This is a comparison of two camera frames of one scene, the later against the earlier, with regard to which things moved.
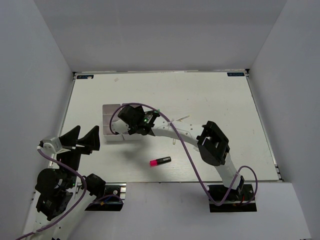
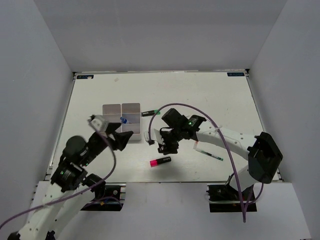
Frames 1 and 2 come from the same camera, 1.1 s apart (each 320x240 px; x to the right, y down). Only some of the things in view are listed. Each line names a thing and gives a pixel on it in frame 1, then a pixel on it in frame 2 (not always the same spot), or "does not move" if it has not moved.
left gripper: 91,139 to 122,138
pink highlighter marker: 160,161 does not move
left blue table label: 85,77 does not move
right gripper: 132,130 to 167,148
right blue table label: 236,74 does not move
